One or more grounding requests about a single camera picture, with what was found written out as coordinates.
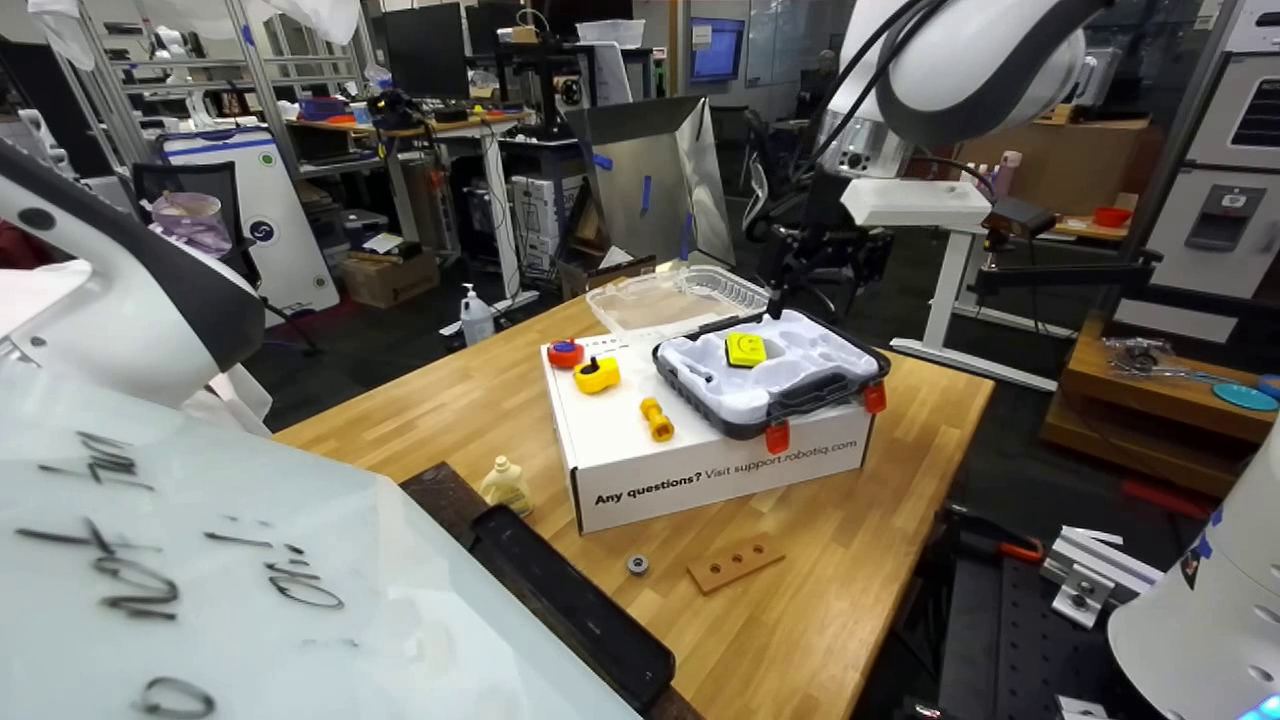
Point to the red and blue round toy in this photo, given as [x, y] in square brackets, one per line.
[565, 352]

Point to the white desk with legs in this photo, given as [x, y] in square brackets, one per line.
[955, 285]

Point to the grey panel with blue tape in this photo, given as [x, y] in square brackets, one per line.
[652, 182]

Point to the wooden block with three holes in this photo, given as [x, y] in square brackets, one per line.
[734, 565]

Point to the black perforated metal board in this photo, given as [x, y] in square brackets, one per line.
[1001, 642]

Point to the clear sanitizer bottle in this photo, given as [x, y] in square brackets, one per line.
[479, 319]

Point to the small grey metal bearing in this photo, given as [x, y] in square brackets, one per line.
[638, 565]

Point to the white curved machine shell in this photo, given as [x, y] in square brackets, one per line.
[1200, 625]

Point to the low wooden shelf unit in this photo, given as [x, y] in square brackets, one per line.
[1145, 424]

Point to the yellow and black smiley block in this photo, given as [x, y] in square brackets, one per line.
[744, 349]

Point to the purple cloth bundle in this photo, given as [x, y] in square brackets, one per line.
[190, 223]

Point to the whiteboard with handwriting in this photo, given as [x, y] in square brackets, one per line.
[243, 573]

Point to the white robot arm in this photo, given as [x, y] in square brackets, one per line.
[974, 67]

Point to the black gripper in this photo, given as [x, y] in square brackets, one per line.
[834, 254]

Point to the small brown cardboard box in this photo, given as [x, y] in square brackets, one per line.
[386, 276]

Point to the teal round disc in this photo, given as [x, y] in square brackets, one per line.
[1243, 398]

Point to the large brown cardboard box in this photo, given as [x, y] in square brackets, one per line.
[1081, 164]

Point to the yellow rounded toy block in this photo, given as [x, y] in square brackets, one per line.
[597, 375]

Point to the silver metal brackets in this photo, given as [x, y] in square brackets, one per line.
[1100, 573]

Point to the white cardboard box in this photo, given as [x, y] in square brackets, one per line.
[665, 475]

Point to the clear plastic toolbox lid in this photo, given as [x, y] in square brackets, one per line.
[665, 296]

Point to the white and black idle robot link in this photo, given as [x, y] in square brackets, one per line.
[106, 294]

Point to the yellow toy dumbbell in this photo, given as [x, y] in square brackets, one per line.
[656, 417]

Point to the small cream figurine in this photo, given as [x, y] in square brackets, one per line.
[504, 482]

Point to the white cabinet with round logo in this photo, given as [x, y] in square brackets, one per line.
[265, 225]

